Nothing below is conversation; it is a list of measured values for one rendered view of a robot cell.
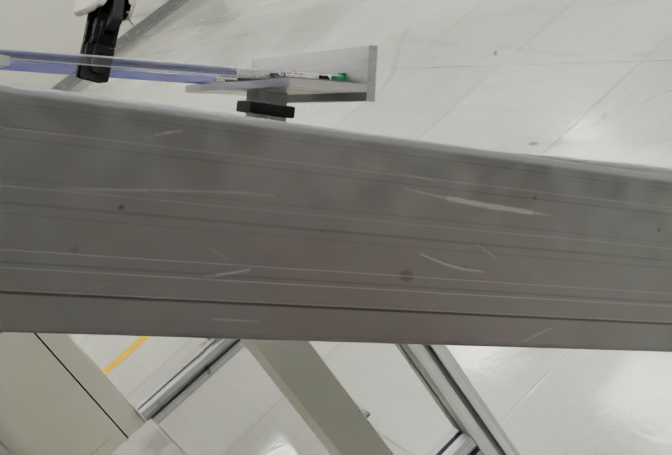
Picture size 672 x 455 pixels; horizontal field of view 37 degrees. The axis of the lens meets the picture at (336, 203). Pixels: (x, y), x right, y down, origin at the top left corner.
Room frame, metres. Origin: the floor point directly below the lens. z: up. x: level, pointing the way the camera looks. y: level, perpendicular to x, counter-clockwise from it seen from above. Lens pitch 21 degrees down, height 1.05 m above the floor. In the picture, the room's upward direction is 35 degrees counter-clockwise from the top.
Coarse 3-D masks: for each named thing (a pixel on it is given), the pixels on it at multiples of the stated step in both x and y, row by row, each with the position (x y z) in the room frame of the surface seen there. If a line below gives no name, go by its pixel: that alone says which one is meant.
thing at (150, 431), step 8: (144, 424) 0.90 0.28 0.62; (152, 424) 0.89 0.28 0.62; (136, 432) 0.90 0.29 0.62; (144, 432) 0.89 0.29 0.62; (152, 432) 0.88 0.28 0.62; (160, 432) 0.87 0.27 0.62; (128, 440) 0.90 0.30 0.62; (136, 440) 0.89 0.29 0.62; (144, 440) 0.87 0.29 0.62; (152, 440) 0.86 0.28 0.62; (160, 440) 0.85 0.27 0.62; (168, 440) 0.85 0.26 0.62; (120, 448) 0.89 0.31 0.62; (128, 448) 0.88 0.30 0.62; (136, 448) 0.87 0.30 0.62; (144, 448) 0.86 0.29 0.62; (152, 448) 0.85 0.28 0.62; (160, 448) 0.84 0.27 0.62; (168, 448) 0.83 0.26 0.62; (176, 448) 0.82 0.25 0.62
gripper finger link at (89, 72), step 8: (104, 24) 1.15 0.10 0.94; (104, 32) 1.15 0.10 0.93; (112, 32) 1.15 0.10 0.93; (104, 40) 1.16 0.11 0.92; (112, 40) 1.16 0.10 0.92; (88, 48) 1.16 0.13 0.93; (96, 48) 1.16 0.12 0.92; (104, 48) 1.16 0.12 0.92; (112, 56) 1.17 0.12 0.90; (80, 72) 1.16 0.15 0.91; (88, 72) 1.15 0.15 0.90; (96, 72) 1.15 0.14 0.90; (104, 72) 1.16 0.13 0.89; (96, 80) 1.16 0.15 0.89; (104, 80) 1.16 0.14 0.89
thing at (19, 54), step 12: (0, 48) 1.05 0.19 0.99; (12, 48) 1.06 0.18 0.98; (24, 60) 1.06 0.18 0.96; (36, 60) 1.06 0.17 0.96; (48, 60) 1.07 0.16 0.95; (60, 60) 1.07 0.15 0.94; (72, 60) 1.07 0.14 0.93; (84, 60) 1.08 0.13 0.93; (96, 60) 1.08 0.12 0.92; (108, 60) 1.08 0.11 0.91; (120, 60) 1.09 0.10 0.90; (132, 60) 1.09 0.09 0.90; (144, 60) 1.09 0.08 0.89; (156, 60) 1.10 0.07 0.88; (180, 72) 1.11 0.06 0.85; (192, 72) 1.11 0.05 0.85; (204, 72) 1.11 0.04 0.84; (216, 72) 1.12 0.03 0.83; (228, 72) 1.12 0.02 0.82; (240, 72) 1.12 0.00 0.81; (252, 72) 1.13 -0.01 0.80; (264, 72) 1.13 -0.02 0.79; (276, 72) 1.14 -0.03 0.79
